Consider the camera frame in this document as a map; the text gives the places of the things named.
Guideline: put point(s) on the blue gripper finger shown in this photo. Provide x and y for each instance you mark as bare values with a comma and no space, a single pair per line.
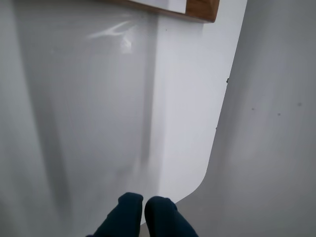
126,217
163,219

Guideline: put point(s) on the wooden chess board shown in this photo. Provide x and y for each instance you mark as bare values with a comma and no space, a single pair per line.
197,12

